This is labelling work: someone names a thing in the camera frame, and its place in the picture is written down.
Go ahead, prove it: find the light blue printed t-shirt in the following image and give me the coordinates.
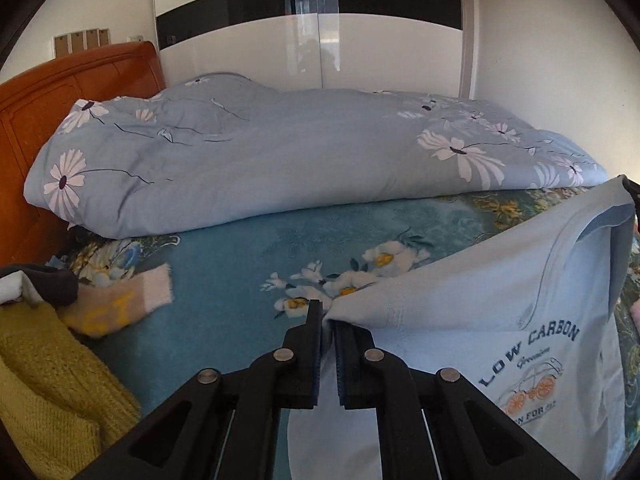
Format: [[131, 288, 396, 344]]
[[300, 179, 634, 479]]

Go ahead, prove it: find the pink folded cloth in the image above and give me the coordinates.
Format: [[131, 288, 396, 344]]
[[629, 298, 640, 333]]

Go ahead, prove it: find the mustard yellow knit sweater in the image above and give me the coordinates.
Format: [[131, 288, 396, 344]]
[[1, 302, 141, 479]]

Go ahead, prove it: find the teal floral bed blanket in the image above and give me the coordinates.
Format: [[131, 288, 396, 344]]
[[56, 206, 639, 479]]

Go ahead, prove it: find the grey knit garment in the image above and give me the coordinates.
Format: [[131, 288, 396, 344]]
[[1, 264, 79, 308]]

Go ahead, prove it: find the white black-striped wardrobe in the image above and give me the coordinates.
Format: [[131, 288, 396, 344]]
[[154, 0, 463, 96]]

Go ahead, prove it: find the blue floral duvet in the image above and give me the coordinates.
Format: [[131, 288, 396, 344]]
[[24, 73, 608, 238]]

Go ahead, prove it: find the orange wooden headboard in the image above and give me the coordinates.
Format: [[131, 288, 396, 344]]
[[0, 40, 167, 269]]

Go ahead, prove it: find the wall switch panel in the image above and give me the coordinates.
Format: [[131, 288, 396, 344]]
[[53, 28, 111, 58]]

